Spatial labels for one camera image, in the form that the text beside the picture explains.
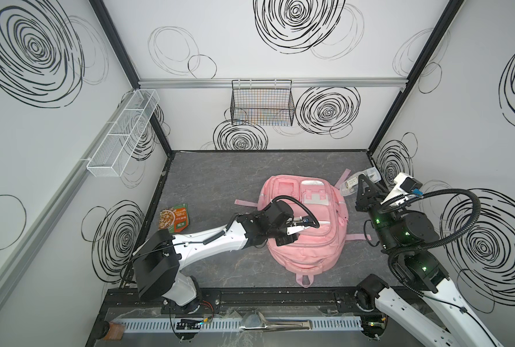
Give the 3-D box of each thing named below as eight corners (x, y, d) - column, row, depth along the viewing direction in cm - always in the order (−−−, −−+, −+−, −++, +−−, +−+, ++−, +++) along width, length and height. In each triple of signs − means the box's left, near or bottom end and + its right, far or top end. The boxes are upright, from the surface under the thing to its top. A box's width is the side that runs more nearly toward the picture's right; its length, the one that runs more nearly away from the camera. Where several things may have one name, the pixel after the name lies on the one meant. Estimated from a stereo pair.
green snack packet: (160, 236, 91) (158, 234, 89) (160, 211, 99) (158, 209, 97) (189, 228, 94) (188, 226, 92) (187, 205, 101) (186, 202, 99)
